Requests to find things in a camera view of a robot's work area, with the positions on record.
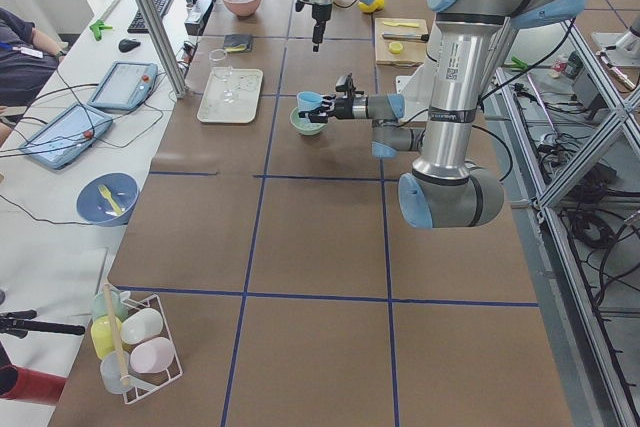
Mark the yellow plastic knife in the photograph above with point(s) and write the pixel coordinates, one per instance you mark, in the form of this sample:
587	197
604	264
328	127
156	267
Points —
401	24

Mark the grey folded cloth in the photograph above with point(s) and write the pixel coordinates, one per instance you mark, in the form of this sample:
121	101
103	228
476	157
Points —
238	43

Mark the blue teach pendant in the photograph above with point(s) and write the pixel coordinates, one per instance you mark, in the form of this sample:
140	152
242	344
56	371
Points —
67	136
125	86

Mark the wooden cutting board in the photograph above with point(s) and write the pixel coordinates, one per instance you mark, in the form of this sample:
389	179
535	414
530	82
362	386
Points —
413	51

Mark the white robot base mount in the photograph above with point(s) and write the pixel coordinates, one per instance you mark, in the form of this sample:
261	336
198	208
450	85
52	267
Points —
417	89

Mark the cream bear tray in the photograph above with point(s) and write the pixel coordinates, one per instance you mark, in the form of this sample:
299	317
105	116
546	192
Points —
247	83

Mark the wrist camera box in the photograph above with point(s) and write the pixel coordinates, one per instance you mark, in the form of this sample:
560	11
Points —
345	85

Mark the whole yellow lemon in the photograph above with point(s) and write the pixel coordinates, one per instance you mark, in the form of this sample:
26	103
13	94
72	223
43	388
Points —
374	6

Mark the yellow plastic fork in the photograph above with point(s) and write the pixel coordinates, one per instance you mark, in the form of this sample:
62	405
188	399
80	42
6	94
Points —
108	196

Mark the lemon half slice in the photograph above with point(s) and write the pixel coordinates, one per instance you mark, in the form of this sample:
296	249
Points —
396	47

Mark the green bowl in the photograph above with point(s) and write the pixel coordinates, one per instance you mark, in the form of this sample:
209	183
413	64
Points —
303	126

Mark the light blue plastic cup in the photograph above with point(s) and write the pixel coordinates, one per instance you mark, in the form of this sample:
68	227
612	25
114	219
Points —
308	100

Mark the clear wine glass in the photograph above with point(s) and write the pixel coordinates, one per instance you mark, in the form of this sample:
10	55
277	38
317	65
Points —
222	70

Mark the green clamp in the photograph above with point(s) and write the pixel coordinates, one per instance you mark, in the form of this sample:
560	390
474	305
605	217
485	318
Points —
98	27

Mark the yellow plastic cup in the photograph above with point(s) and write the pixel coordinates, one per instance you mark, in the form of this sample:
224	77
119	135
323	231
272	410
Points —
101	337

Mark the far blue teach pendant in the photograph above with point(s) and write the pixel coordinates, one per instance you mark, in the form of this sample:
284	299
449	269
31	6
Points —
125	86

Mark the clear plastic cup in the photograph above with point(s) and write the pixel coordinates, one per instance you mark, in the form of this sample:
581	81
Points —
111	375

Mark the pale pink plastic cup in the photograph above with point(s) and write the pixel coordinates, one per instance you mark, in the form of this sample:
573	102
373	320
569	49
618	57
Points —
152	356

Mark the steel knife handle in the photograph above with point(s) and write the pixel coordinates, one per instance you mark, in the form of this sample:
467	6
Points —
408	37

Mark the black computer mouse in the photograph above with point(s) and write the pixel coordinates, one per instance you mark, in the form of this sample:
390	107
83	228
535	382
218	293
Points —
127	45

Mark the green plastic cup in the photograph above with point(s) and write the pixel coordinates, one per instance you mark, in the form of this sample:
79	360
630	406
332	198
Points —
99	306

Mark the white wire cup rack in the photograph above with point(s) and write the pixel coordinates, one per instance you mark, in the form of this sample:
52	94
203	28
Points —
143	385

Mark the seated person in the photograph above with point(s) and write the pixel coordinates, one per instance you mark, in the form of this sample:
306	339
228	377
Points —
29	57

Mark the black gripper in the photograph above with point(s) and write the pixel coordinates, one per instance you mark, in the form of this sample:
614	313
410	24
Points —
318	16
342	108

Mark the white plastic cup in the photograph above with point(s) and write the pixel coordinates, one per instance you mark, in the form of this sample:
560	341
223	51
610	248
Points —
141	326

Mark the near blue teach pendant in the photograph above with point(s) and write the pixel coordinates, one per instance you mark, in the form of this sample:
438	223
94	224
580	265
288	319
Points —
67	136

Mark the blue bowl with fork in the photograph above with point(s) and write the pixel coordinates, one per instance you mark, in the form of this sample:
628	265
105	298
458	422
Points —
95	210

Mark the aluminium frame post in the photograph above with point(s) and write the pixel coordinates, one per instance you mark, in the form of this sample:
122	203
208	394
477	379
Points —
162	46

